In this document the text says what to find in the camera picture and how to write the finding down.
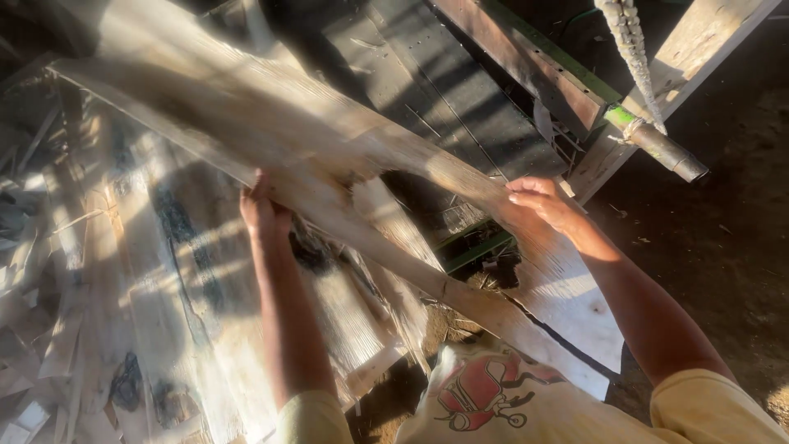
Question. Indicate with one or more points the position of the person's left hand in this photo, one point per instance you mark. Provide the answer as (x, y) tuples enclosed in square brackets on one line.
[(264, 213)]

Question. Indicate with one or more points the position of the person's right hand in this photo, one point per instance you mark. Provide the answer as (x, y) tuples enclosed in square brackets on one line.
[(542, 202)]

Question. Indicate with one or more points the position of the person's right fingers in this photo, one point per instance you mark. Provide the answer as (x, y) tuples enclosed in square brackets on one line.
[(530, 194)]

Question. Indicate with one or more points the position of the person's left fingers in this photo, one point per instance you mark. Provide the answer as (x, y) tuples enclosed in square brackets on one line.
[(259, 185)]

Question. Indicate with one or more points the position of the large thin wood veneer sheet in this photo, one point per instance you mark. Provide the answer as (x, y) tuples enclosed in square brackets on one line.
[(345, 185)]

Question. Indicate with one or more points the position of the dark conveyor belt machine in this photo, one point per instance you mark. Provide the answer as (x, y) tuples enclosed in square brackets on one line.
[(444, 111)]

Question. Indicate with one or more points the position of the green metal roller bar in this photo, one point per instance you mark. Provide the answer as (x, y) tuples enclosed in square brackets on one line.
[(656, 145)]

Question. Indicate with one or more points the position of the pile of wood veneer sheets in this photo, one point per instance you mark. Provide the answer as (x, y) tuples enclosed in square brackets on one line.
[(154, 308)]

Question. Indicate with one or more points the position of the pale wooden beam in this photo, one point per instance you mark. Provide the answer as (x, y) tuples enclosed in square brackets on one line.
[(666, 80)]

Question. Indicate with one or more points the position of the person's yellow printed shirt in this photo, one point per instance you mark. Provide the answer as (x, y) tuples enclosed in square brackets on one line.
[(524, 401)]

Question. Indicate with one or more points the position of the rusty brown metal rail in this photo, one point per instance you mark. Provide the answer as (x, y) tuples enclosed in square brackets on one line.
[(524, 58)]

